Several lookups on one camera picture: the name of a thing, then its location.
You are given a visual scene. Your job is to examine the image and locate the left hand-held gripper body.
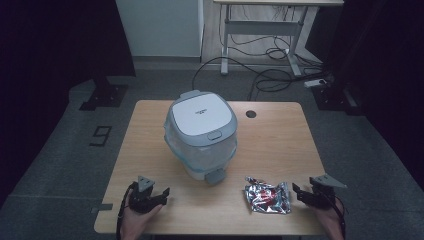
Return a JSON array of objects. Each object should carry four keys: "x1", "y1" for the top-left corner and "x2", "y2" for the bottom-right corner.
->
[{"x1": 128, "y1": 175, "x2": 164, "y2": 215}]

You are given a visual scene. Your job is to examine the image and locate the black stand base plate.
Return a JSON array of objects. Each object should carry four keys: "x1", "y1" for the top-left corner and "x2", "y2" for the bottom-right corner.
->
[
  {"x1": 311, "y1": 83, "x2": 363, "y2": 116},
  {"x1": 78, "y1": 77, "x2": 129, "y2": 112}
]

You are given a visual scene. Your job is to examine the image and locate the person's left hand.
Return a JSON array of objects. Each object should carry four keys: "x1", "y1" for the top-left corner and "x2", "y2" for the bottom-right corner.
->
[{"x1": 119, "y1": 183, "x2": 164, "y2": 240}]

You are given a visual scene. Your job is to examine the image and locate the black floor cables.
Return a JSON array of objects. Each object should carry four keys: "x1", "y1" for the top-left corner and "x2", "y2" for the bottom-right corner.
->
[{"x1": 191, "y1": 4, "x2": 334, "y2": 102}]

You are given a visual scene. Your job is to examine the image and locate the white power strip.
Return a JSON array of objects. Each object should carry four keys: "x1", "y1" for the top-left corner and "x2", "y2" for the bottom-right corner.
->
[{"x1": 303, "y1": 78, "x2": 328, "y2": 89}]

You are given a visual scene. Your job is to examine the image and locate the person's right hand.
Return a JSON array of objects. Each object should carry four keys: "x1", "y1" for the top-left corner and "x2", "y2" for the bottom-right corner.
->
[{"x1": 306, "y1": 196, "x2": 346, "y2": 240}]

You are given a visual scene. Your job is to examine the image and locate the white grey lidded trash bin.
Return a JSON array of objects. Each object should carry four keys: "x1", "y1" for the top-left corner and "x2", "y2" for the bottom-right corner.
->
[{"x1": 163, "y1": 89, "x2": 239, "y2": 186}]

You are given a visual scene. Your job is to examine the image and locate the white metal frame desk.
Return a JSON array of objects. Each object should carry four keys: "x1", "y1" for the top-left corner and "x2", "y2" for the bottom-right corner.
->
[{"x1": 213, "y1": 0, "x2": 345, "y2": 77}]

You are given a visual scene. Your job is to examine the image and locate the silver foil packet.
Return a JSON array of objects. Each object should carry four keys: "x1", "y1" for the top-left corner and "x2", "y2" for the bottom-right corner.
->
[{"x1": 243, "y1": 176, "x2": 292, "y2": 215}]

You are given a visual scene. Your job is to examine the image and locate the dark curtain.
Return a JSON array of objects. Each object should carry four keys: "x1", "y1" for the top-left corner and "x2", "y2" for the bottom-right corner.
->
[
  {"x1": 0, "y1": 0, "x2": 137, "y2": 209},
  {"x1": 304, "y1": 0, "x2": 424, "y2": 193}
]

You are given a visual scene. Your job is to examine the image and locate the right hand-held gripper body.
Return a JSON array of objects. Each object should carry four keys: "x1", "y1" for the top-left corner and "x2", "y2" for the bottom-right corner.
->
[{"x1": 301, "y1": 173, "x2": 348, "y2": 211}]

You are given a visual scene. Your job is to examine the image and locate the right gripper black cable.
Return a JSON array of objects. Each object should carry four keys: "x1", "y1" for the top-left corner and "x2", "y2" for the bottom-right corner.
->
[{"x1": 319, "y1": 189, "x2": 348, "y2": 239}]

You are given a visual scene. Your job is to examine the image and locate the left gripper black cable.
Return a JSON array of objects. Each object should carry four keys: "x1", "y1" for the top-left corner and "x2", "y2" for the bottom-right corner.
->
[{"x1": 115, "y1": 181, "x2": 138, "y2": 240}]

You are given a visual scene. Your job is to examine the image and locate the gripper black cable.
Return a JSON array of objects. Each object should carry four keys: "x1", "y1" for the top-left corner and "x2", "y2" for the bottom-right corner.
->
[
  {"x1": 115, "y1": 181, "x2": 138, "y2": 240},
  {"x1": 319, "y1": 189, "x2": 348, "y2": 239}
]

